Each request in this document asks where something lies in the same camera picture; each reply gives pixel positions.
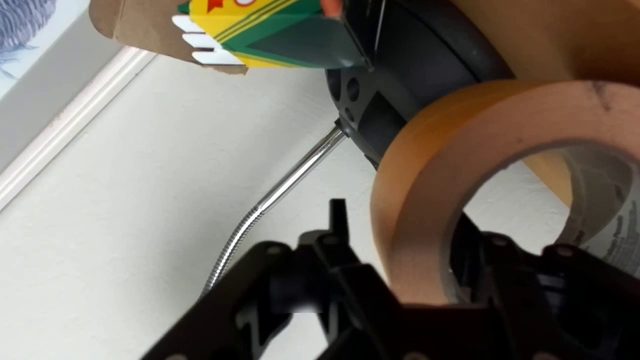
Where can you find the bent metal rod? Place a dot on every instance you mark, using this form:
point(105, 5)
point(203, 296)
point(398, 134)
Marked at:
point(281, 186)

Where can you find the orange masking tape roll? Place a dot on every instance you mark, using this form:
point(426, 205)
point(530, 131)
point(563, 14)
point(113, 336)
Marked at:
point(413, 201)

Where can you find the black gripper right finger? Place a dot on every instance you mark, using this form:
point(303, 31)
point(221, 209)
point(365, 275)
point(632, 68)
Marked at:
point(532, 312)

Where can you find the black round bin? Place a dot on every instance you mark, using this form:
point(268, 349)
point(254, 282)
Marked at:
point(413, 60)

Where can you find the green yellow crayon box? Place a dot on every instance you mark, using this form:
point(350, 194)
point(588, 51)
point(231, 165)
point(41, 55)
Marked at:
point(266, 32)

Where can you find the wooden roll-top desk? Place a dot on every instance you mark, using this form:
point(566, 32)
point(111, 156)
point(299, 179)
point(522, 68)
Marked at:
point(566, 40)

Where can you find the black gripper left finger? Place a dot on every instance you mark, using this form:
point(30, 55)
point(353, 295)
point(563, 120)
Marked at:
point(333, 301)

